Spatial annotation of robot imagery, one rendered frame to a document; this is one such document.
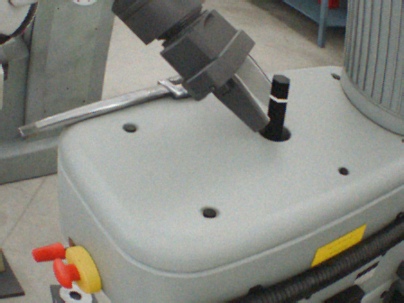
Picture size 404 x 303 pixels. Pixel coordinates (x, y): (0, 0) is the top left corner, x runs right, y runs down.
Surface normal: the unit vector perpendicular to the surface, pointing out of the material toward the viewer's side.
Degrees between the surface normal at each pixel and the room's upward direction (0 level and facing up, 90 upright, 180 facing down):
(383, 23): 90
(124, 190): 0
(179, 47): 90
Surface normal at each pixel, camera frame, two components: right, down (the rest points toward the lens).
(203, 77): -0.30, 0.49
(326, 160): 0.12, -0.83
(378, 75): -0.68, 0.32
